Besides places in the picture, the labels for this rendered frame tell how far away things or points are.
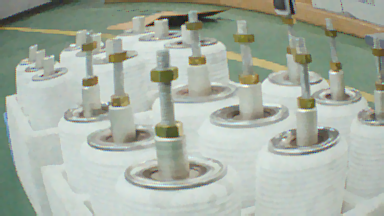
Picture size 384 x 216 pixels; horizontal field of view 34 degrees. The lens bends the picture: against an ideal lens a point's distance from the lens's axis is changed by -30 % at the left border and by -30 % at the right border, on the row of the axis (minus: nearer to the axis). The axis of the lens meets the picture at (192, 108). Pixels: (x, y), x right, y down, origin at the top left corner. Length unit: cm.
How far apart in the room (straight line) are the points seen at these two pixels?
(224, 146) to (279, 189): 12
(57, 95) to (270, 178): 52
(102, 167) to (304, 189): 18
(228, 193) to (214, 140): 15
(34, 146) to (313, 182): 55
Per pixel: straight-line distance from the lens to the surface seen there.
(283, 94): 87
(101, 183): 69
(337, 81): 80
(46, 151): 107
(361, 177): 70
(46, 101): 109
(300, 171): 62
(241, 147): 72
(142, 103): 114
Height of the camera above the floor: 43
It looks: 13 degrees down
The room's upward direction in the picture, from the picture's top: 5 degrees counter-clockwise
